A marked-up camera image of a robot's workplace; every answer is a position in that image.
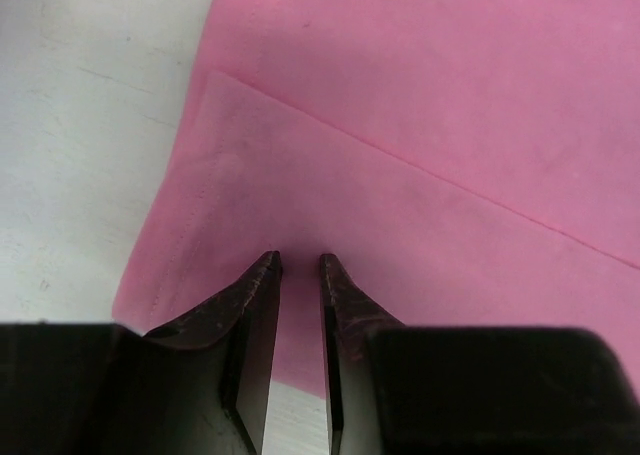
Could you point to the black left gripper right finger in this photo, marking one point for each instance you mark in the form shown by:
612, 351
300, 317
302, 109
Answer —
349, 316

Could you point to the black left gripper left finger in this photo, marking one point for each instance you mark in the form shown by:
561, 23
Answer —
199, 384

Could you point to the pink t shirt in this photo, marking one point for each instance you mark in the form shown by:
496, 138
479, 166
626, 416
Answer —
470, 162

